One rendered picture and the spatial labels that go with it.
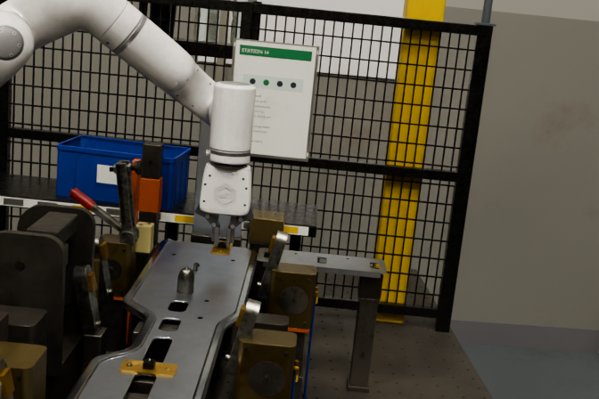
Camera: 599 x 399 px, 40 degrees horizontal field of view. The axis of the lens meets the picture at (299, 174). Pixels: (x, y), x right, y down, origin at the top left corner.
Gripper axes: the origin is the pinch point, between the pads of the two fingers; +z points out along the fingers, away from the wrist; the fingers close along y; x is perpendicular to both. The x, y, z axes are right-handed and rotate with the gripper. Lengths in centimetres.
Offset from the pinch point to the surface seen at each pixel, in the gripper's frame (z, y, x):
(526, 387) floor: 109, 122, 173
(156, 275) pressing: 8.0, -12.2, -5.6
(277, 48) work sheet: -36, 5, 54
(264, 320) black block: 8.9, 10.8, -20.6
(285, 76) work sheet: -29, 8, 54
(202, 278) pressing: 8.0, -3.0, -4.4
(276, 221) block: 2.4, 10.1, 23.4
